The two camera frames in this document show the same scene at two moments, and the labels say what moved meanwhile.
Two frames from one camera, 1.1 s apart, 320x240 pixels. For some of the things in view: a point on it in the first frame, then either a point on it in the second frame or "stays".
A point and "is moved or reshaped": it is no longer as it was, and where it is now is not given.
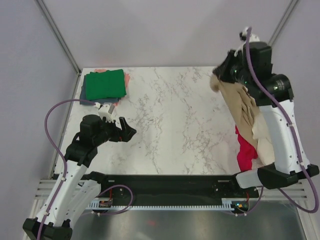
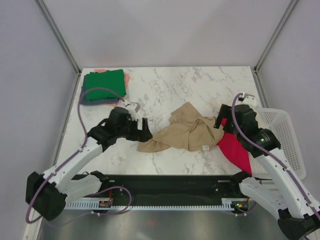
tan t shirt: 243,103 -> 188,128
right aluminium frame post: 283,21 stays
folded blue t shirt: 83,95 stays
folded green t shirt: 105,84 stays
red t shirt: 247,152 is moved or reshaped
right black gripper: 222,72 -> 224,112
